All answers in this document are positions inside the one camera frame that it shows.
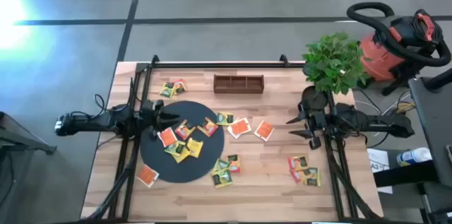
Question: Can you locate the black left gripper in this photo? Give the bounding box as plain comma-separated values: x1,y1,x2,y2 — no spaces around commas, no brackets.
139,99,182,141

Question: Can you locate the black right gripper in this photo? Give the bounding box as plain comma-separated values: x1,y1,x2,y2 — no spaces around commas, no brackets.
285,110,333,151

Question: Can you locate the round dark woven placemat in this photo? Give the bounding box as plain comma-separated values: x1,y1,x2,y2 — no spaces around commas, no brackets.
139,100,226,184

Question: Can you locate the brown wooden compartment box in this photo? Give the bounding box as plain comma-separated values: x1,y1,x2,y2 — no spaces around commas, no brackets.
213,73,266,95

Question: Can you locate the green plant in black pot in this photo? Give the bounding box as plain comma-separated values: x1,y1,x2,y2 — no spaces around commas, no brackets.
301,31,370,112

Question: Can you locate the white paper sheet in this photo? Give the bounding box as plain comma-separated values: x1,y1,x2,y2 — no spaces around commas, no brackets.
366,148,393,195

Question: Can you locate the red shop vacuum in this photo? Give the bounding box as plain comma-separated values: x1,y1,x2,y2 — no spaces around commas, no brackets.
358,8,444,96

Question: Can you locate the white and blue spray bottle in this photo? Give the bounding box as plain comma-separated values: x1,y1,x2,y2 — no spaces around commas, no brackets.
395,146,433,167

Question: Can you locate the dark grey cart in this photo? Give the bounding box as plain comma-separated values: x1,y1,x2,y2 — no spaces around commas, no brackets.
373,68,452,224

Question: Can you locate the black metal stand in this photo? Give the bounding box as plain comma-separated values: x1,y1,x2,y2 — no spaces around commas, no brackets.
0,110,57,224

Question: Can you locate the black metal rig frame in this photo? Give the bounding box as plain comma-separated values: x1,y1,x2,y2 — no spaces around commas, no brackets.
80,54,384,224

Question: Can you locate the yellow cable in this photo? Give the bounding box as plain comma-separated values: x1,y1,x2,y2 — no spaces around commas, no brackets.
395,100,416,114

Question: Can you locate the black vacuum hose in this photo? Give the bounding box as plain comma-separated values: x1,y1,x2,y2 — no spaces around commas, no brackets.
345,1,452,68

